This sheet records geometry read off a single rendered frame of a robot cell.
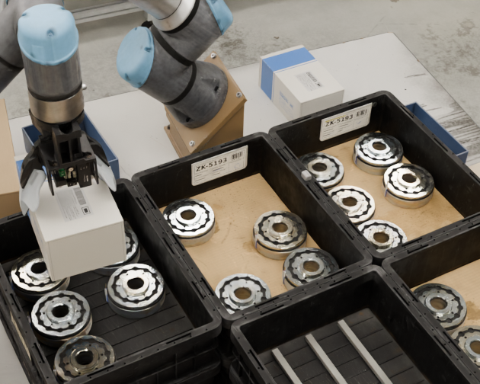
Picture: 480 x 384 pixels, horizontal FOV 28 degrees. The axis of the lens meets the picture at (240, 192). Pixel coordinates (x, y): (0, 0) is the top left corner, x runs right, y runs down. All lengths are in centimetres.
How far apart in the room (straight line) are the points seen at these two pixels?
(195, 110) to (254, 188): 24
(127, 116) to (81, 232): 92
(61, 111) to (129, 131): 95
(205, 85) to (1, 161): 46
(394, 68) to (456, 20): 154
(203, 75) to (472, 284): 72
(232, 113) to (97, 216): 68
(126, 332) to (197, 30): 63
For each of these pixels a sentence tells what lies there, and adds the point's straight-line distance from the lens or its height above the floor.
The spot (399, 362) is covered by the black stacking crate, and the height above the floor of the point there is 83.
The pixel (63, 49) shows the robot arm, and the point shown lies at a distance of 127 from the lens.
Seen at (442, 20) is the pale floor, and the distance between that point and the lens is 402.
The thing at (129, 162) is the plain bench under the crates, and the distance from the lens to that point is 219.
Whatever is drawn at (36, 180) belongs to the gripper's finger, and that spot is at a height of 119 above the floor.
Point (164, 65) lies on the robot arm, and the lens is 198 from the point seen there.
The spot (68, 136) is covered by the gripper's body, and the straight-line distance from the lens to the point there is 134.
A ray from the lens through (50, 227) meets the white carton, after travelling 144.
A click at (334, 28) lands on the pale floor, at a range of 388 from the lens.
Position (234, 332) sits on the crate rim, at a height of 93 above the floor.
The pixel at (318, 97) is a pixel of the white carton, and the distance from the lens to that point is 224.
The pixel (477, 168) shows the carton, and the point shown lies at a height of 77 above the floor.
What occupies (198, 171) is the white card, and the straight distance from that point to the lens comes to 188.
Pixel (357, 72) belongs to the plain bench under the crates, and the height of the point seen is 70.
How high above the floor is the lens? 217
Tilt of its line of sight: 44 degrees down
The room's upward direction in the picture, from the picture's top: 2 degrees clockwise
